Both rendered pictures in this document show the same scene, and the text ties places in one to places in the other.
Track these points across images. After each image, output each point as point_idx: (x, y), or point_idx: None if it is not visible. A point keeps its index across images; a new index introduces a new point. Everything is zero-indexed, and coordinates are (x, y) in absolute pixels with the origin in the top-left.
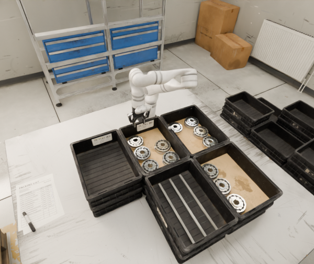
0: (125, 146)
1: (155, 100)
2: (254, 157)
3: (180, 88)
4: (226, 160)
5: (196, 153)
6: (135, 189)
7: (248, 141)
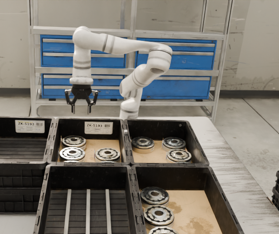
0: (49, 133)
1: (134, 107)
2: (266, 226)
3: (146, 70)
4: (196, 197)
5: (142, 163)
6: (33, 187)
7: (273, 204)
